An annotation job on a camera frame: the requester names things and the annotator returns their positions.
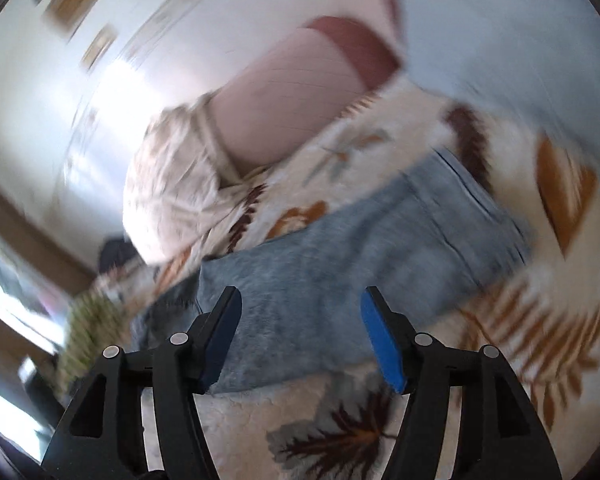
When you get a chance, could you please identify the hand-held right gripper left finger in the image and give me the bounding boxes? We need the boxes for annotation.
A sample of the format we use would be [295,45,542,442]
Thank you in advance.
[41,286,243,480]

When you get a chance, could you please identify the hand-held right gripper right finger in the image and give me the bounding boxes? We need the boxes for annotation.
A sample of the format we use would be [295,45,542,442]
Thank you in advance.
[360,286,564,480]

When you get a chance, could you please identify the blue denim pants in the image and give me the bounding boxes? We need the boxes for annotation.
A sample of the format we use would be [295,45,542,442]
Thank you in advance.
[128,148,535,395]

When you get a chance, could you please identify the leaf print cream blanket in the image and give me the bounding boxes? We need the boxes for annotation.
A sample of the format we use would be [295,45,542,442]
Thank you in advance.
[139,78,600,480]

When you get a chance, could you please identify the green patterned cloth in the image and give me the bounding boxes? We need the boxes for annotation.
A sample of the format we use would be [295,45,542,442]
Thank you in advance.
[53,291,129,394]

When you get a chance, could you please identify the floral cream pillow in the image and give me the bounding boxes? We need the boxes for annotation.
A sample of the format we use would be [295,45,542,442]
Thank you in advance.
[122,93,271,266]

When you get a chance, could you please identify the pink padded headboard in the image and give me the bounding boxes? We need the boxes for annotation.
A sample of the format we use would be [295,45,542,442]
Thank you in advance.
[207,16,402,181]

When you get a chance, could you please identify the small framed wall picture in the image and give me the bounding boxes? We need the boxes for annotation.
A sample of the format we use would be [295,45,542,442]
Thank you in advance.
[80,24,119,72]

